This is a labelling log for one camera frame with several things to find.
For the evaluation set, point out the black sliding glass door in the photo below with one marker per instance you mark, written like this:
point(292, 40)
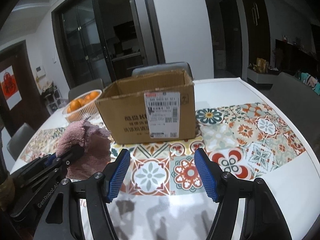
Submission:
point(106, 39)

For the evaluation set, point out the brown cardboard box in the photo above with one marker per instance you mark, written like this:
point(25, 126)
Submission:
point(122, 107)

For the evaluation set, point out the white storage shelf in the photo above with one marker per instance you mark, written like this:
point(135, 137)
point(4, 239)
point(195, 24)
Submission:
point(52, 98)

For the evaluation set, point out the oranges in basket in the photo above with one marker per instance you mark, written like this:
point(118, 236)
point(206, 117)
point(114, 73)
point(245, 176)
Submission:
point(85, 102)

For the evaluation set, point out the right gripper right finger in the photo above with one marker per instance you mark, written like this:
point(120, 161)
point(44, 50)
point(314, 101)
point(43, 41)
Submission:
point(210, 174)

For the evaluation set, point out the left hand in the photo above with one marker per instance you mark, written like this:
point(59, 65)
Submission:
point(7, 191)

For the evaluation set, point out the colourful clothes pile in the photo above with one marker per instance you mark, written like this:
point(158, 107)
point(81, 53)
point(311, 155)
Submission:
point(309, 80)

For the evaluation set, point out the grey chair far left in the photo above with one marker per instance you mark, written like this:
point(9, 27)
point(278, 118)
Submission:
point(19, 140)

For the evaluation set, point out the white wall intercom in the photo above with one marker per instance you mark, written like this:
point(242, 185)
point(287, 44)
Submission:
point(40, 73)

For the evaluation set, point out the red door poster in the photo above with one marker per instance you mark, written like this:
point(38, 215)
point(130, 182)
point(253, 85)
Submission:
point(10, 88)

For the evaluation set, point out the dark tv cabinet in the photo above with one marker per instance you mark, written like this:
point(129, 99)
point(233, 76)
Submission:
point(290, 59)

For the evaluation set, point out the white wire fruit basket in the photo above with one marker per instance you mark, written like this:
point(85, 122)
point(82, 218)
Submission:
point(80, 114)

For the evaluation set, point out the white low bench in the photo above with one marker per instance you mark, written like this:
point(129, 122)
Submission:
point(261, 79)

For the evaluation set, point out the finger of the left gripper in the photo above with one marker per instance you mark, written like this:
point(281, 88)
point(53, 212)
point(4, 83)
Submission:
point(49, 159)
point(63, 162)

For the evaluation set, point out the grey chair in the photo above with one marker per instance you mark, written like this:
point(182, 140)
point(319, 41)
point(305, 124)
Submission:
point(163, 67)
point(19, 140)
point(300, 104)
point(85, 87)

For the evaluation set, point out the grey chair centre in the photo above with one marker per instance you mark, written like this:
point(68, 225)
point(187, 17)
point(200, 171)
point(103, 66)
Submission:
point(163, 67)

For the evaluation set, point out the grey chair right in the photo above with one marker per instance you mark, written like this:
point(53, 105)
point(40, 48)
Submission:
point(300, 104)

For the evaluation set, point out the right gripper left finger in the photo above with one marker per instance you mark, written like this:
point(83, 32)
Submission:
point(114, 175)

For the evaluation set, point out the white shipping label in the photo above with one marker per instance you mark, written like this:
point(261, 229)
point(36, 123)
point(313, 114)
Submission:
point(163, 114)

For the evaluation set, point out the mauve towel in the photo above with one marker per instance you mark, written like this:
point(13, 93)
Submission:
point(96, 143)

